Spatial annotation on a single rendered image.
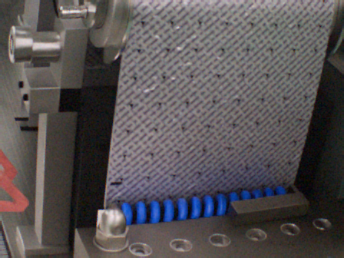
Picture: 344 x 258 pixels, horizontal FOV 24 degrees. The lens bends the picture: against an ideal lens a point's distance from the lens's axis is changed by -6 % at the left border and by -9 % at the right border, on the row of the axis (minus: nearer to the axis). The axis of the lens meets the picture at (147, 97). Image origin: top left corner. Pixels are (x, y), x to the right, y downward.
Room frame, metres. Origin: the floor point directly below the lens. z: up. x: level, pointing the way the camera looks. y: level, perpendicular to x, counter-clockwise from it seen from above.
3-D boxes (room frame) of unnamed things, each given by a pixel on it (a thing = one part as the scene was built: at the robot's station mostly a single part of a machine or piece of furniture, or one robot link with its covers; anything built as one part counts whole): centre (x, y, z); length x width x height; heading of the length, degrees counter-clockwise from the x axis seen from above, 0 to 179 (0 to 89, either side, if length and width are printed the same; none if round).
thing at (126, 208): (0.76, -0.09, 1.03); 0.21 x 0.04 x 0.03; 112
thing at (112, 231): (0.67, 0.02, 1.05); 0.04 x 0.04 x 0.04
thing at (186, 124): (0.78, -0.08, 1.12); 0.23 x 0.01 x 0.18; 112
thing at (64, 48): (0.81, 0.11, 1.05); 0.06 x 0.05 x 0.31; 112
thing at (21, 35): (0.79, 0.14, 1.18); 0.04 x 0.02 x 0.04; 22
